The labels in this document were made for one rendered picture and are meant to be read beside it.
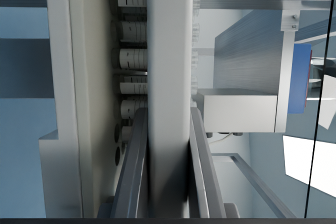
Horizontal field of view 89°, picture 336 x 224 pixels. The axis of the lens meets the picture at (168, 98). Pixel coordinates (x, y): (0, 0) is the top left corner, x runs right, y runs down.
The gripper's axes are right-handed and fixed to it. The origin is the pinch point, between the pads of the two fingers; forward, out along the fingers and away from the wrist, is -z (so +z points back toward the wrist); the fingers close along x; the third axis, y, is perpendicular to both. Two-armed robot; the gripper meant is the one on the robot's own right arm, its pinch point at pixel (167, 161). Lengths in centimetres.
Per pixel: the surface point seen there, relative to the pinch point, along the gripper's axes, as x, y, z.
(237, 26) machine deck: -29, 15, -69
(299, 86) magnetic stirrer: -37, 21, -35
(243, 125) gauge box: -20.6, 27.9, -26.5
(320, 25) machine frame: -63, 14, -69
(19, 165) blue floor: 105, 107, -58
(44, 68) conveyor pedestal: 41, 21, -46
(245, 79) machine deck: -29, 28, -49
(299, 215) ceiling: -182, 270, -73
